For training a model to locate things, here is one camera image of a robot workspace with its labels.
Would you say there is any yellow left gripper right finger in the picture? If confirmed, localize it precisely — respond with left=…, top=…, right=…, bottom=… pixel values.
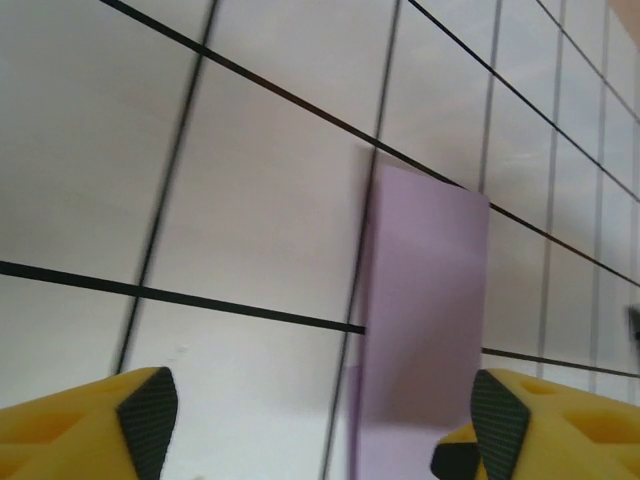
left=432, top=368, right=640, bottom=480

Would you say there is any purple paper sheet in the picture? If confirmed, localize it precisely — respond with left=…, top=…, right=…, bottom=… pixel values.
left=347, top=144, right=491, bottom=480

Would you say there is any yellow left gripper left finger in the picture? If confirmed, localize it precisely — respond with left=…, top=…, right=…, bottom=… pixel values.
left=0, top=366, right=180, bottom=480

